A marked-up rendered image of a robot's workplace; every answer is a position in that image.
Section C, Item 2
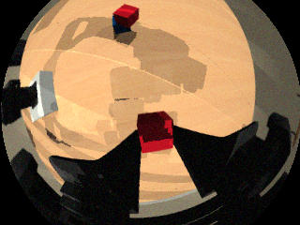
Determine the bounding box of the blue cube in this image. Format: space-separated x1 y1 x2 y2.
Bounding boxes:
112 15 131 35

